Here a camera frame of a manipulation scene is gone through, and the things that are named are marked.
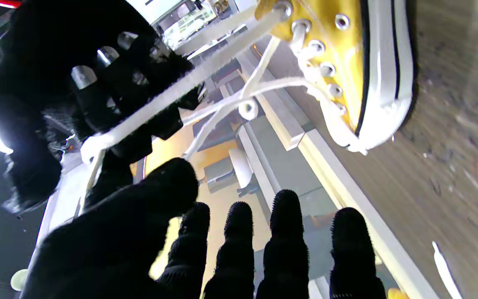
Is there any yellow canvas sneaker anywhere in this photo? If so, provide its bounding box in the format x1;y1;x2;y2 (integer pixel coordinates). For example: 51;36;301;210
256;0;418;156

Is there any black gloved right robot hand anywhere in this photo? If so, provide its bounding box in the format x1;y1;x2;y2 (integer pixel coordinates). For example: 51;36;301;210
0;0;202;212

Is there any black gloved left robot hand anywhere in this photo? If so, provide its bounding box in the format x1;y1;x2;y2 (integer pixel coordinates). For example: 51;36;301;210
21;158;387;299

